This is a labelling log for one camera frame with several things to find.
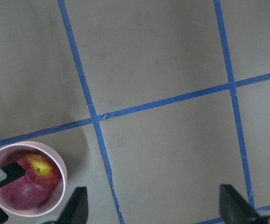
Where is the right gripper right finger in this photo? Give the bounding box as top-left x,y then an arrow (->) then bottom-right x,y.
219,184 -> 261,224

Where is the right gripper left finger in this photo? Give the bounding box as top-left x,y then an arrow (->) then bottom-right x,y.
56,187 -> 89,224

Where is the pink bowl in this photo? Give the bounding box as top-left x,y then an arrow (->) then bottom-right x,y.
0,141 -> 67,217

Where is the red apple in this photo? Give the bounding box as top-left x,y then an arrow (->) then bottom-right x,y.
0,153 -> 61,210

